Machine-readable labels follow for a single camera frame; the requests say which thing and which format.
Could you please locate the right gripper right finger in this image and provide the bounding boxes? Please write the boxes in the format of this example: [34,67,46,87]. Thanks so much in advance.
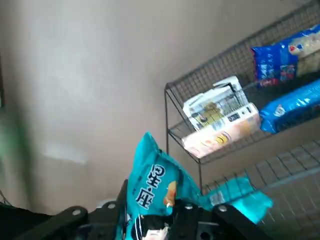
[174,199,271,240]

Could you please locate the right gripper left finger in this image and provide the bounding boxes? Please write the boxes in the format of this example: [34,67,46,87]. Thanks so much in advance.
[14,178,130,240]

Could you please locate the teal chips bag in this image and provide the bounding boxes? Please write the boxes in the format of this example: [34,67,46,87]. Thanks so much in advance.
[199,175,275,225]
[116,131,205,240]

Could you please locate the white yellow snack box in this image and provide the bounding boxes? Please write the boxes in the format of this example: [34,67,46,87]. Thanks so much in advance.
[182,76,251,132]

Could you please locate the long blue biscuit packet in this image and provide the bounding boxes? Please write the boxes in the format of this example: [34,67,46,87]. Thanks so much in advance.
[258,78,320,134]

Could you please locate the blue beige cracker packet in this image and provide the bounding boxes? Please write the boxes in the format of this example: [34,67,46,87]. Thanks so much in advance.
[250,23,320,90]

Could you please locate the black wire rack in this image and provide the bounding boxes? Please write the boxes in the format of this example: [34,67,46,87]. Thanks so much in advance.
[163,1,320,240]

